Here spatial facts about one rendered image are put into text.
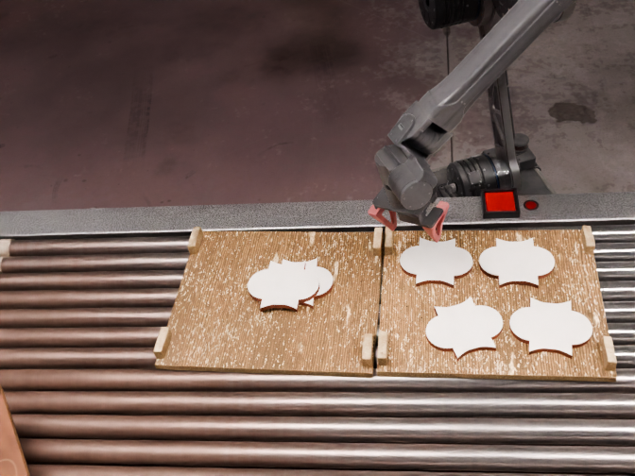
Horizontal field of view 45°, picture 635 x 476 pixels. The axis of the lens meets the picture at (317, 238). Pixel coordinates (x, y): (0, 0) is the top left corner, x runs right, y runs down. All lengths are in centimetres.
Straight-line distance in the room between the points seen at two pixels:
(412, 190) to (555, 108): 226
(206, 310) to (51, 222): 51
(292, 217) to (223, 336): 35
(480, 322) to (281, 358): 37
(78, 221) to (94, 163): 171
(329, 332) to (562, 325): 42
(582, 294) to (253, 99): 242
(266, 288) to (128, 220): 44
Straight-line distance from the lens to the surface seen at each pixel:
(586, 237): 158
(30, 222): 191
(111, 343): 158
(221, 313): 152
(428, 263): 152
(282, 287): 150
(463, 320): 144
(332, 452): 133
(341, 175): 316
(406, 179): 127
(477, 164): 255
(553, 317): 146
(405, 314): 146
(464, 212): 167
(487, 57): 127
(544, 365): 141
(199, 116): 363
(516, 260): 154
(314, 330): 145
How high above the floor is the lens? 209
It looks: 46 degrees down
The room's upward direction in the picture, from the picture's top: 10 degrees counter-clockwise
